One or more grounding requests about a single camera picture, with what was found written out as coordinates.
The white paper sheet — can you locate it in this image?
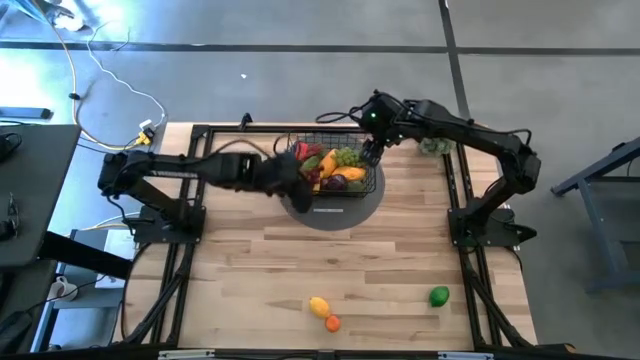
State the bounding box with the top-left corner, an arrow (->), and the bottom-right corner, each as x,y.
102,227 -> 139,291

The blue-grey side table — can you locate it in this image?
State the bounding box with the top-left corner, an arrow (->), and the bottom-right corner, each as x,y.
551,135 -> 640,294

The yellow floor cable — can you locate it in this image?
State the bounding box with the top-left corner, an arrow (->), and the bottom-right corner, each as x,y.
29,0 -> 151,152

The black flat bar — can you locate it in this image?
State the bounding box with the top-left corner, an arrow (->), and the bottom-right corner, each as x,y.
0,106 -> 53,121

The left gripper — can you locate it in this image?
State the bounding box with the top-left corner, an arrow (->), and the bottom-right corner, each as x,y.
249,152 -> 316,215

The white floor cable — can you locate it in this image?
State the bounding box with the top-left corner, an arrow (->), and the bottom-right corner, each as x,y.
85,19 -> 169,132

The black wire basket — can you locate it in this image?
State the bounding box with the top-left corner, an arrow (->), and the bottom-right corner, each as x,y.
283,130 -> 378,199

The white and yellow plug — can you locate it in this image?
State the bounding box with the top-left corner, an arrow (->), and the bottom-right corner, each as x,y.
137,118 -> 155,147

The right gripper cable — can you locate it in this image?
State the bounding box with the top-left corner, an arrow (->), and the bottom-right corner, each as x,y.
314,107 -> 369,125

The silver aluminium extrusion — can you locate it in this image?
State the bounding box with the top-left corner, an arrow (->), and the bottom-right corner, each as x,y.
437,351 -> 495,360
157,349 -> 216,360

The round grey woven placemat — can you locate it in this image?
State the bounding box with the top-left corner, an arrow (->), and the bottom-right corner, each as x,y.
275,164 -> 386,232

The black desk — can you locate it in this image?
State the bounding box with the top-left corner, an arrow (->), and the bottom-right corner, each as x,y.
0,123 -> 134,281

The black coiled cable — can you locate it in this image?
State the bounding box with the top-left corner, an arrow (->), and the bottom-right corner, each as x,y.
0,132 -> 22,164

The green grape bunch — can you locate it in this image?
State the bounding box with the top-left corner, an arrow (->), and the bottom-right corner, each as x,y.
333,146 -> 362,169

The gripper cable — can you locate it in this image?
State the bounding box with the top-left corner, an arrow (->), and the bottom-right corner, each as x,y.
314,107 -> 369,125
214,132 -> 294,161

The white mug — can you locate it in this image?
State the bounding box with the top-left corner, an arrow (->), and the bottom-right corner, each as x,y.
47,275 -> 80,303

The green lime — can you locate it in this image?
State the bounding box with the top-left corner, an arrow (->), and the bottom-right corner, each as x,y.
428,285 -> 451,309

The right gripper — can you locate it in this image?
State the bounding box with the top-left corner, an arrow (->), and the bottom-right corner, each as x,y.
360,92 -> 407,168

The black table frame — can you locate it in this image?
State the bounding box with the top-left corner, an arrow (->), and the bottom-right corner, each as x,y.
112,112 -> 576,354

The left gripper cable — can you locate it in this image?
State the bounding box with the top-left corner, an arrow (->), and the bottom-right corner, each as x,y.
214,132 -> 294,161

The small black device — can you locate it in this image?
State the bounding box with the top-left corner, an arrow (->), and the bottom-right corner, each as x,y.
0,192 -> 22,241

